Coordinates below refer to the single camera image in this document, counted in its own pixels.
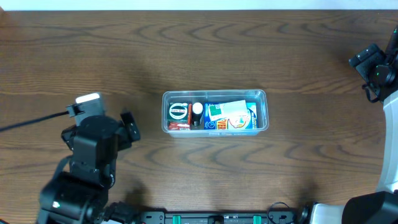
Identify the red Panadol ActiFast box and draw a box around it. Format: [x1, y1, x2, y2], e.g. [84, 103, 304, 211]
[167, 103, 192, 131]

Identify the green Zam-Buk box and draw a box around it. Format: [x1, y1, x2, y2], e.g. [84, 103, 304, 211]
[167, 103, 188, 123]

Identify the clear plastic container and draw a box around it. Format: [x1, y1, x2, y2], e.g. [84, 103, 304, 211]
[162, 90, 269, 138]

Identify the dark bottle white cap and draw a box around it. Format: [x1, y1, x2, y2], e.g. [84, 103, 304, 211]
[191, 102, 203, 126]

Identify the white green Panadol box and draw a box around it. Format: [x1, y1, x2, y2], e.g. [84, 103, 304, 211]
[205, 100, 249, 121]

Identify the blue Kool Fever box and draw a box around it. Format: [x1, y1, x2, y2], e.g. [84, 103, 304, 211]
[204, 102, 257, 130]

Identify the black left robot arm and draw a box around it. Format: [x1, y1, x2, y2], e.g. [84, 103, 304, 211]
[37, 111, 141, 223]

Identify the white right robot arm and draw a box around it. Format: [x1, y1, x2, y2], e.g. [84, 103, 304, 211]
[299, 29, 397, 224]

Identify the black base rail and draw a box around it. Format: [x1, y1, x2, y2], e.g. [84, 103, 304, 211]
[135, 211, 296, 224]

